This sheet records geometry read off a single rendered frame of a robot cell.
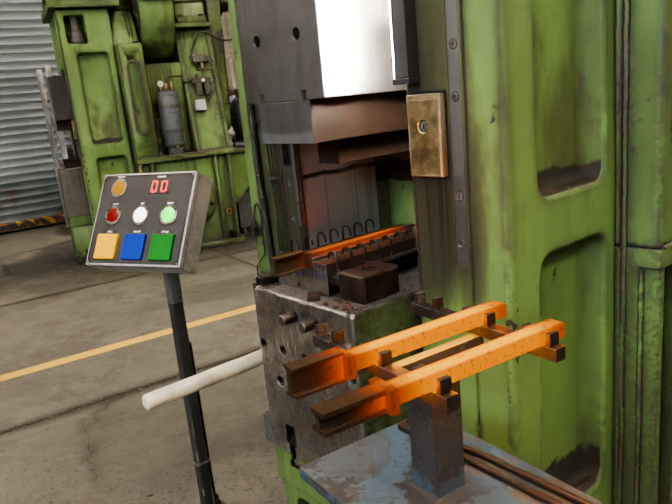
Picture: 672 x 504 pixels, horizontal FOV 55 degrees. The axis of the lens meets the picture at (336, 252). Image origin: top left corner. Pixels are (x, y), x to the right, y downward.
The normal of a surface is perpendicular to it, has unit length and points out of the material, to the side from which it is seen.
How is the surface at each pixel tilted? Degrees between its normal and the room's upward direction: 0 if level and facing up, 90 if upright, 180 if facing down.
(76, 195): 90
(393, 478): 0
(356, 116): 90
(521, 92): 89
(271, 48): 90
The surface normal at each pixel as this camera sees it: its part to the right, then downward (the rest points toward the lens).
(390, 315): 0.65, 0.12
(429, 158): -0.75, 0.22
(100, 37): 0.44, 0.15
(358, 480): -0.09, -0.97
